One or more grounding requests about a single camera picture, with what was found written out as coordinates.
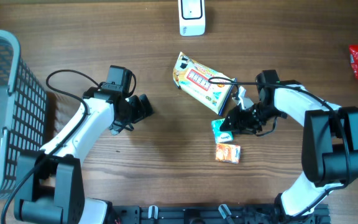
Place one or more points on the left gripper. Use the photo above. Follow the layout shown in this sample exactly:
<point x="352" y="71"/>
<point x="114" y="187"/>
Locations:
<point x="140" y="112"/>

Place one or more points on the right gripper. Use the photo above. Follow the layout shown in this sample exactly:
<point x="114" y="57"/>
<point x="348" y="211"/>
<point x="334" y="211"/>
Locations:
<point x="239" y="121"/>

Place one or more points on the teal tissue pack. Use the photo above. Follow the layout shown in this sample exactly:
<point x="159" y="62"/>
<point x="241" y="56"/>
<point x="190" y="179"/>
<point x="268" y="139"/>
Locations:
<point x="220" y="136"/>

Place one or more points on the orange tissue pack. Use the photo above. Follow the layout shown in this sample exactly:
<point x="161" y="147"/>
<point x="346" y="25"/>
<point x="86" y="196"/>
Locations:
<point x="228" y="153"/>

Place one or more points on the white wet wipes pack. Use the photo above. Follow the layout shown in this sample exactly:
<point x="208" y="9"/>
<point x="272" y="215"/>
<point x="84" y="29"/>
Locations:
<point x="192" y="77"/>

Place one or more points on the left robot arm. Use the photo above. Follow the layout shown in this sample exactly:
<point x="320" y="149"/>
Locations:
<point x="50" y="187"/>

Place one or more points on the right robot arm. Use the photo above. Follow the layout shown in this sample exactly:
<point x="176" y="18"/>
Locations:
<point x="329" y="156"/>

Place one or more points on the white barcode scanner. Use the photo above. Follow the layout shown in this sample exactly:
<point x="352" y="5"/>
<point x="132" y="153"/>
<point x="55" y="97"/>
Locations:
<point x="192" y="17"/>

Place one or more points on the grey plastic shopping basket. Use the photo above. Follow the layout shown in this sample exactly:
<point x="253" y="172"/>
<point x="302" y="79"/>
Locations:
<point x="23" y="110"/>

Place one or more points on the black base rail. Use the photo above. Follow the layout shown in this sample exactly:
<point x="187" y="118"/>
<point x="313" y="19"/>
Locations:
<point x="197" y="214"/>

